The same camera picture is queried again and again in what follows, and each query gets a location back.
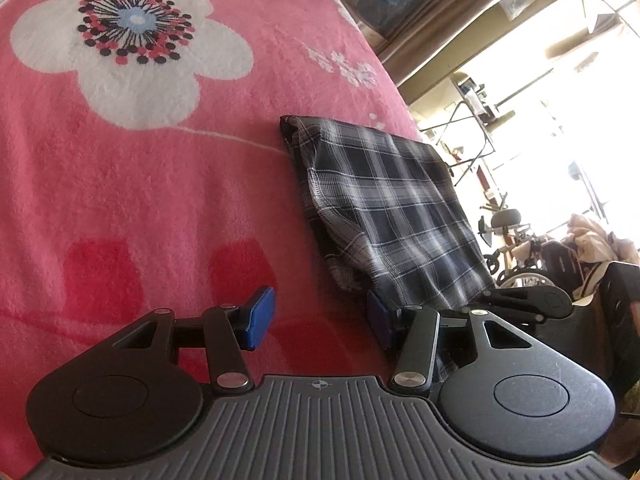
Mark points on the cream clothes pile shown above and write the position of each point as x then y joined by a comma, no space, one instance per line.
595,240

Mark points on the black white plaid shirt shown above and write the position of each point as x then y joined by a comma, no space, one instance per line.
390,200

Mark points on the pink floral blanket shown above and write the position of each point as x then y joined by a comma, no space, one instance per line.
150,185

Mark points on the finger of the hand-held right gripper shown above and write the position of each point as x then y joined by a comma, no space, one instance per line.
540,302

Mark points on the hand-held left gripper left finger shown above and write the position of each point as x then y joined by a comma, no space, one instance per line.
260,315

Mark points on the beige curtain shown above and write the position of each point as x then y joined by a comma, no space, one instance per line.
465,5

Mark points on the folding metal rack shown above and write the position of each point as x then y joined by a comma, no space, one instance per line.
462,120

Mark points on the wheelchair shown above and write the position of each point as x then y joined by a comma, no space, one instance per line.
505,222

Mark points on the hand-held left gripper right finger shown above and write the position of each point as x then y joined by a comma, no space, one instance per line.
378,317

